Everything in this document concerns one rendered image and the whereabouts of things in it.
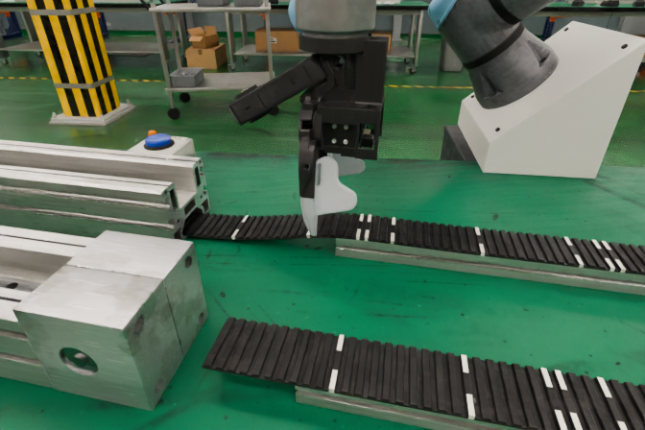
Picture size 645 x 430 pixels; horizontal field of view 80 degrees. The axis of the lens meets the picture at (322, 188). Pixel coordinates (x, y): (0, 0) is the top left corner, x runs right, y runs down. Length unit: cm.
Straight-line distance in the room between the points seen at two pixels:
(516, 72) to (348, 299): 51
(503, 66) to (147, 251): 64
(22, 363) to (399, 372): 30
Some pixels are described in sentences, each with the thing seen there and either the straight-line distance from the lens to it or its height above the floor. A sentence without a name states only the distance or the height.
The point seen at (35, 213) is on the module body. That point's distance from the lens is 63.
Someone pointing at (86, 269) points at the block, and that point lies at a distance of 37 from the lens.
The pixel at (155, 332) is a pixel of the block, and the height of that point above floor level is 84.
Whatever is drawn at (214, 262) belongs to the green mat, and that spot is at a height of 78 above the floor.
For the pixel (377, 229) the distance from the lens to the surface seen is 47.
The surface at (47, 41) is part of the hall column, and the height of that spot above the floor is 63.
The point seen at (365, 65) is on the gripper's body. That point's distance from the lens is 38.
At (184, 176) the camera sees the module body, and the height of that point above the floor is 85.
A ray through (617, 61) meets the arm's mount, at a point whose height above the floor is 97.
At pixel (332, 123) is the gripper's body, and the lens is 38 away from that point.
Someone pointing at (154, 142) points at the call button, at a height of 85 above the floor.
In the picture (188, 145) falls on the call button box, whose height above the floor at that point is 83.
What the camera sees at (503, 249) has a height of 81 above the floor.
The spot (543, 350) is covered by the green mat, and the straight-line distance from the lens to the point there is 44.
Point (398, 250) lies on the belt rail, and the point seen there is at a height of 80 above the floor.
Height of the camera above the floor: 108
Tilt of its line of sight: 29 degrees down
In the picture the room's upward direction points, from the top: straight up
